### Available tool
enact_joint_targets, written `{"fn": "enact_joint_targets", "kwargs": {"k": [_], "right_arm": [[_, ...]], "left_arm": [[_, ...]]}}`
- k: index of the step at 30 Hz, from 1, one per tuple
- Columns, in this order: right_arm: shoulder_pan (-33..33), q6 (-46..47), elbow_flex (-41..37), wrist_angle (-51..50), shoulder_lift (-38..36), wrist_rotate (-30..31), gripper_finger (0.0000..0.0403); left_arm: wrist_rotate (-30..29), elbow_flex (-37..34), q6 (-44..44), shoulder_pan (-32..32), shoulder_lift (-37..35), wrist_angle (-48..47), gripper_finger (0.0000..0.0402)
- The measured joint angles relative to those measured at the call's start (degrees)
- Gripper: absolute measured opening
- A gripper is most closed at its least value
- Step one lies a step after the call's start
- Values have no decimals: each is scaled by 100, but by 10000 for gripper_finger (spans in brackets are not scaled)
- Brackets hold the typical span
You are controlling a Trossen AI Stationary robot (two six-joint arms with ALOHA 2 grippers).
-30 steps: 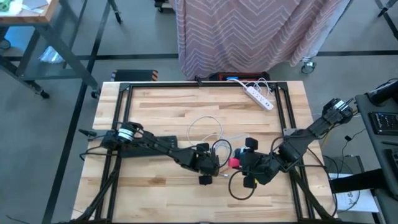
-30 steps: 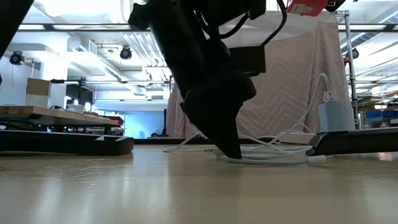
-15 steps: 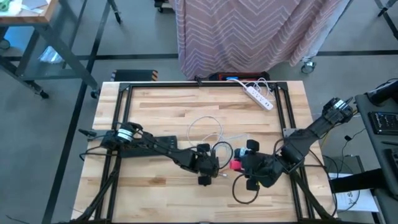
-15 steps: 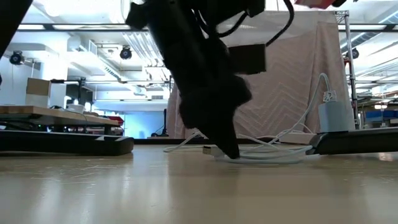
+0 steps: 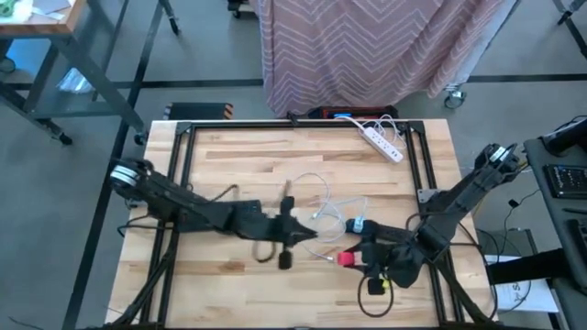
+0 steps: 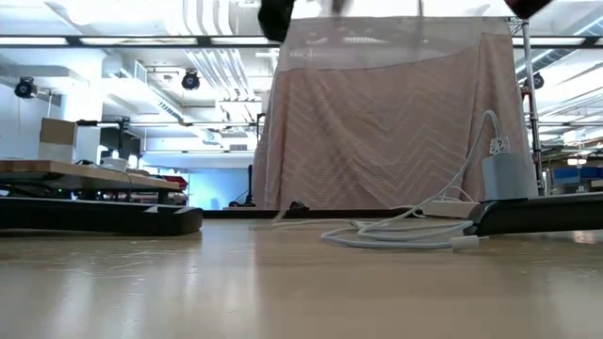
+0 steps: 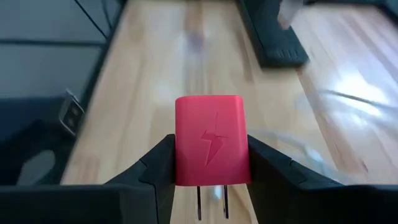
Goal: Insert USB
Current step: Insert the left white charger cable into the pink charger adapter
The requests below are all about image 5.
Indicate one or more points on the black keyboard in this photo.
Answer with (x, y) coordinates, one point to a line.
(568, 181)
(580, 238)

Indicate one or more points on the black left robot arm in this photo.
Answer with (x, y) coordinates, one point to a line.
(160, 194)

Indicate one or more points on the black case hazard stripes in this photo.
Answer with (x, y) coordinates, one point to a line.
(197, 111)

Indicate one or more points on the black aluminium rig frame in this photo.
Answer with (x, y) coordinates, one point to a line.
(298, 124)

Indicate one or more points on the green item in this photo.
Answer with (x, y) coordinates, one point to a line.
(7, 8)

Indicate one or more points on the wooden side table metal legs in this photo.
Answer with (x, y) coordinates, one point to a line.
(46, 28)

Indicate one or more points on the black orange device blue screen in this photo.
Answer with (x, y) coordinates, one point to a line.
(367, 112)

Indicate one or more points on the clear plastic bag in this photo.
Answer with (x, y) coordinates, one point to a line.
(75, 82)

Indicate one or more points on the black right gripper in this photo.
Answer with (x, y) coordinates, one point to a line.
(399, 263)

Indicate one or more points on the pink charger adapter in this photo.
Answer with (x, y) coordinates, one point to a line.
(345, 259)

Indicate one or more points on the white 20W charger adapter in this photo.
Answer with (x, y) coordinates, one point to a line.
(359, 223)

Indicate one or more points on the grey paper sheets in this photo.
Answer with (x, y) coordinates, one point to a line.
(46, 5)

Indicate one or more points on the dark grey desk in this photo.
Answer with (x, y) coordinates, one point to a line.
(536, 183)

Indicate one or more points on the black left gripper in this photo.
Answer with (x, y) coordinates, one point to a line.
(257, 222)

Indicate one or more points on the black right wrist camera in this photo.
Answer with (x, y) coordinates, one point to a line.
(375, 285)

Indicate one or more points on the white power strip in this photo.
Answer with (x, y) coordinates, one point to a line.
(383, 145)

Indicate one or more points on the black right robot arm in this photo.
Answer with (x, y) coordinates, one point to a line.
(458, 197)

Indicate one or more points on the pink chevron cloth covered cart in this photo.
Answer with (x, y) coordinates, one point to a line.
(357, 55)

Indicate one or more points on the black desk device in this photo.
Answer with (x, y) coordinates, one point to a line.
(568, 137)

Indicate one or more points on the white paper sheet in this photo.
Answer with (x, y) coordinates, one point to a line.
(518, 295)

